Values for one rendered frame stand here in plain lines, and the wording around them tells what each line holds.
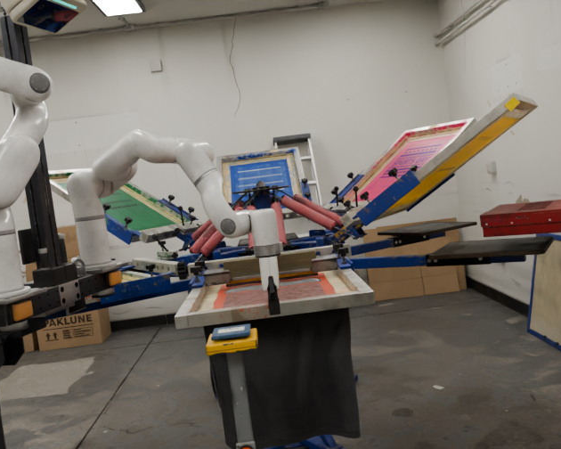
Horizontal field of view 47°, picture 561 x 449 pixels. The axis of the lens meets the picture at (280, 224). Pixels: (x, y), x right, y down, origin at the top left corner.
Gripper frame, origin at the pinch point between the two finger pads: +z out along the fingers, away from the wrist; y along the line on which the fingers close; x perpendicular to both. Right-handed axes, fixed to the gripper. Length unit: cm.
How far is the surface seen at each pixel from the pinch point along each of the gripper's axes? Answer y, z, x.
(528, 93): -278, -76, 200
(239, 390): 21.1, 16.8, -11.4
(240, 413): 21.1, 22.9, -12.0
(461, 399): -163, 98, 97
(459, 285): -459, 93, 187
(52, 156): -471, -87, -206
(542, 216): -56, -10, 105
